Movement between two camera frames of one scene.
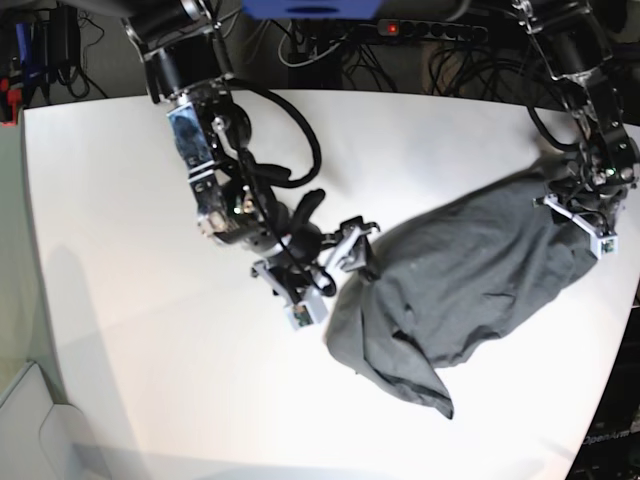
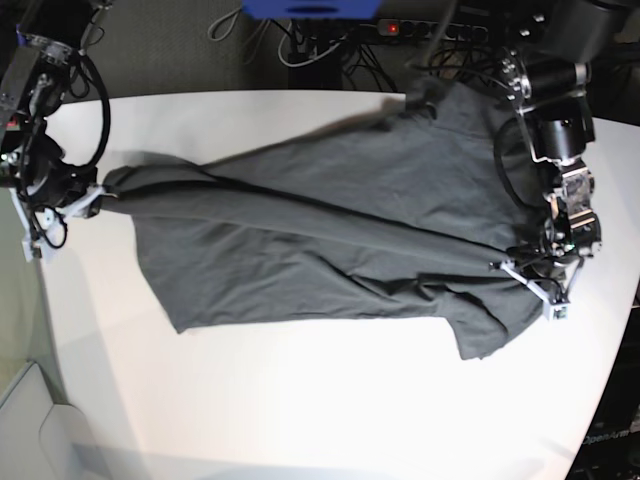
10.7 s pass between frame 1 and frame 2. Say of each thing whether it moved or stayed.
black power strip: stayed
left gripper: moved
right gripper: moved
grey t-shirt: moved
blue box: stayed
